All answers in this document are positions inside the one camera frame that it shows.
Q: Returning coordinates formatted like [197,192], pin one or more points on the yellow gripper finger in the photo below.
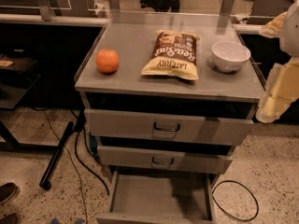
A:
[272,29]

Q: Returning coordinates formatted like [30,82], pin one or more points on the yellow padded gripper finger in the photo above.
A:
[281,90]

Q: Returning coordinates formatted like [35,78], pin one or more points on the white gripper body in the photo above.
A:
[291,32]

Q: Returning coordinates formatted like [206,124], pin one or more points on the grey bottom drawer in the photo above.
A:
[158,197]

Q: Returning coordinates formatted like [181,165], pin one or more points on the grey drawer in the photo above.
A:
[164,160]
[164,127]
[158,197]

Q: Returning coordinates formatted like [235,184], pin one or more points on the grey drawer cabinet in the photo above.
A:
[214,95]

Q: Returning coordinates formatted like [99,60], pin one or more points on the grey top drawer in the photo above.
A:
[164,127]

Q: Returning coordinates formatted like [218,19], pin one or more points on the grey middle drawer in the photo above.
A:
[164,160]

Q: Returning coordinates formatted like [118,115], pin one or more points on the white bowl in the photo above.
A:
[229,56]

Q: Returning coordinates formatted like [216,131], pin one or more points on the sea salt chips bag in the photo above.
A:
[174,55]

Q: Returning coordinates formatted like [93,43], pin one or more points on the orange fruit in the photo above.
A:
[107,61]

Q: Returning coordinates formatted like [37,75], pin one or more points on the black stand leg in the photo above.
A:
[45,180]

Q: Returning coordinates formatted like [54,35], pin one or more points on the dark side table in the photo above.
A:
[16,79]

